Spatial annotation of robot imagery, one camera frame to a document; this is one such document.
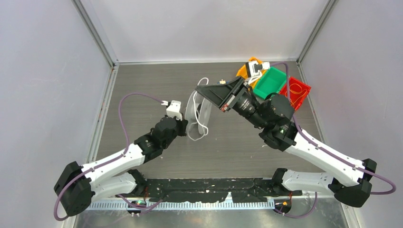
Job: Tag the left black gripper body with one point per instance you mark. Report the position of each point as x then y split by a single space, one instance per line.
179 131

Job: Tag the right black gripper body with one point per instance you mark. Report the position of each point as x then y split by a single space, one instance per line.
246 105

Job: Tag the clear plastic cable spool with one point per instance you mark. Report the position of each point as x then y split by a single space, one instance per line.
197 113

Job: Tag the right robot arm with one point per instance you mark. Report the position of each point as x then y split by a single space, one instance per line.
347 179

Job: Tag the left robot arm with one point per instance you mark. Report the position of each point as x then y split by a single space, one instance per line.
80 185

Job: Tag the beige blue connector block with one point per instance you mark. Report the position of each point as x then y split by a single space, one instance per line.
222 82

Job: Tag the orange plastic bin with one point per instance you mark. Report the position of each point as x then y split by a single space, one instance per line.
242 72

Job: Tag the green plastic bin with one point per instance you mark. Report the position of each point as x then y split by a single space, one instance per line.
271 82

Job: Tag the red plastic bin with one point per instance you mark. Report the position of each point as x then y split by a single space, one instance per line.
298 92

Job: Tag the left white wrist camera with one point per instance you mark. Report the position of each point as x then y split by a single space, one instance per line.
173 109

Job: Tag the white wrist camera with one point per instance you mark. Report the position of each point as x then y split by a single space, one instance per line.
173 109
254 70

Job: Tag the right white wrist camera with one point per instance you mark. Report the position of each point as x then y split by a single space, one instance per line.
254 70

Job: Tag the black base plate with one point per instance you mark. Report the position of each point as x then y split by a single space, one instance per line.
211 190

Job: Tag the slotted cable duct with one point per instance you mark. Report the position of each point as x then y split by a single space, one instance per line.
225 205

